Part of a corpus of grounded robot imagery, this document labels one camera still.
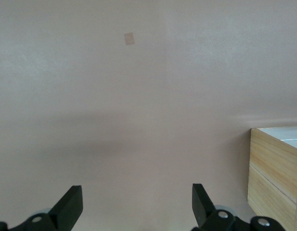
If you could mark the light wooden drawer cabinet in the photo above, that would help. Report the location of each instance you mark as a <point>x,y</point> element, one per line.
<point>268,168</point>

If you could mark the small brown tape patch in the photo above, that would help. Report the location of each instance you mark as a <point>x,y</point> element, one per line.
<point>129,38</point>

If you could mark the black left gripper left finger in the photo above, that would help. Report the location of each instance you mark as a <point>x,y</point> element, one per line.
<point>66,209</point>

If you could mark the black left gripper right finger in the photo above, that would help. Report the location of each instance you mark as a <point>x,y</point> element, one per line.
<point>202,207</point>

